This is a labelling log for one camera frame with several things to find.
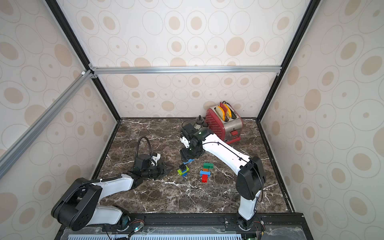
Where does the light blue 2x4 lego brick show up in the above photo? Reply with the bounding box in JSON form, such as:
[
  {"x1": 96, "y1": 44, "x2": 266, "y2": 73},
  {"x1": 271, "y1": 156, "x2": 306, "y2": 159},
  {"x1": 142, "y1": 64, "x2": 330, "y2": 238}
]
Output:
[
  {"x1": 183, "y1": 159, "x2": 195, "y2": 165},
  {"x1": 200, "y1": 171, "x2": 211, "y2": 177}
]

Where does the black 2x2 lego brick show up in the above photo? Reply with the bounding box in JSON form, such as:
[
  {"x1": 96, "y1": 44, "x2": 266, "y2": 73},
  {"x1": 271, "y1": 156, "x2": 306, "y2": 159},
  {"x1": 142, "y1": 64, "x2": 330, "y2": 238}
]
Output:
[{"x1": 179, "y1": 165, "x2": 187, "y2": 171}]

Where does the lime green 2x4 lego brick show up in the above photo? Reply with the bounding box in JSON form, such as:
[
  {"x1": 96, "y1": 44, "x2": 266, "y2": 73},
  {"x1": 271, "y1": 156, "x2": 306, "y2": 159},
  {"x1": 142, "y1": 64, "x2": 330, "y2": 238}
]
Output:
[{"x1": 178, "y1": 165, "x2": 189, "y2": 177}]

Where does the red 2x2 lego brick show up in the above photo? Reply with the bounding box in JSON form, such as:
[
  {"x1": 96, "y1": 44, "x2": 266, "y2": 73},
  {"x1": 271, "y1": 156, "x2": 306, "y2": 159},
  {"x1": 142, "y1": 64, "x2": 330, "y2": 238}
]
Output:
[{"x1": 202, "y1": 175, "x2": 208, "y2": 183}]

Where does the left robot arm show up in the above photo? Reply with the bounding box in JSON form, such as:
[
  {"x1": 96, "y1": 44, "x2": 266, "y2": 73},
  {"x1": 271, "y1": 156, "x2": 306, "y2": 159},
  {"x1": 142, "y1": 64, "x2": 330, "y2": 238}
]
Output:
[{"x1": 51, "y1": 155, "x2": 174, "y2": 232}]

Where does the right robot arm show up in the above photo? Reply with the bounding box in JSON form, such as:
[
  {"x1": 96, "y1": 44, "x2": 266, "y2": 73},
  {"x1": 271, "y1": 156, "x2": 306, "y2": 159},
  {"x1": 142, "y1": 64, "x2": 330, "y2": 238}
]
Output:
[{"x1": 180, "y1": 123, "x2": 266, "y2": 231}]

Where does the glass jar with black lid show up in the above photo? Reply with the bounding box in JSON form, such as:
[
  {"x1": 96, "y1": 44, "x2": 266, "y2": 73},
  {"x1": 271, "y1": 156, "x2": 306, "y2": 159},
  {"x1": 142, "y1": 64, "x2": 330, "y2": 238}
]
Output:
[{"x1": 195, "y1": 116, "x2": 205, "y2": 128}]

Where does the red polka dot toaster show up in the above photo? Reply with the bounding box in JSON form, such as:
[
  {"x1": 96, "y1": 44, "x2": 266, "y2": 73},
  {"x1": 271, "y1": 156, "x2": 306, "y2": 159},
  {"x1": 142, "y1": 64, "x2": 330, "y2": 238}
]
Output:
[{"x1": 205, "y1": 101, "x2": 244, "y2": 145}]

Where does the toy bread slice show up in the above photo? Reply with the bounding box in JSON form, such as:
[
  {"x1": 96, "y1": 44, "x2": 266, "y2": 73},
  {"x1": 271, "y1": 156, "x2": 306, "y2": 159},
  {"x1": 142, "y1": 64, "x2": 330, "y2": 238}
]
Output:
[{"x1": 215, "y1": 106, "x2": 229, "y2": 122}]

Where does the yellow toy slice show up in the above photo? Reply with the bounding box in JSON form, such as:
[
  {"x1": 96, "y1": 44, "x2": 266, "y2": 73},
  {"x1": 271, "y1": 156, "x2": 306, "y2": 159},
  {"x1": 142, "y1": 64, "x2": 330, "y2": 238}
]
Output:
[{"x1": 224, "y1": 104, "x2": 236, "y2": 119}]

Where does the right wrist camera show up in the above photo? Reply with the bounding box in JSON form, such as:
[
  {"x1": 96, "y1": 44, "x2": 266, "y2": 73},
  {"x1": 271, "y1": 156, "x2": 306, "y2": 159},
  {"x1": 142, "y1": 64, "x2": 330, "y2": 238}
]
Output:
[{"x1": 180, "y1": 137, "x2": 190, "y2": 149}]

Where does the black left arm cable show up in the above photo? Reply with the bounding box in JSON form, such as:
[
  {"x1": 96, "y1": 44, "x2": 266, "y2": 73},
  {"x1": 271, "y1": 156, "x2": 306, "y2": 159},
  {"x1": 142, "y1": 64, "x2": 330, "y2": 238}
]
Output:
[{"x1": 135, "y1": 136, "x2": 153, "y2": 157}]

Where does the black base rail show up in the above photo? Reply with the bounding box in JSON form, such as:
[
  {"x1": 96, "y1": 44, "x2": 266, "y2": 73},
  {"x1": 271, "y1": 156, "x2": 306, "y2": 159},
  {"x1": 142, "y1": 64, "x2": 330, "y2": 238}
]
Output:
[{"x1": 55, "y1": 212, "x2": 314, "y2": 240}]

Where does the horizontal aluminium rail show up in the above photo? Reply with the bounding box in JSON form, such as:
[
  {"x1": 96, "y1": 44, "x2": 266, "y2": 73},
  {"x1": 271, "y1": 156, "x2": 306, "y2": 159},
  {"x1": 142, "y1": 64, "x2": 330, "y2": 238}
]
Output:
[{"x1": 91, "y1": 66, "x2": 282, "y2": 75}]

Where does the left diagonal aluminium rail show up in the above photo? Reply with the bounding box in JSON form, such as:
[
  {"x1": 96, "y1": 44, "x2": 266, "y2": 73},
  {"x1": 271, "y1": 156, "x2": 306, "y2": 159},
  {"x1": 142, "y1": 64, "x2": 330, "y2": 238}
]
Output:
[{"x1": 1, "y1": 70, "x2": 93, "y2": 177}]

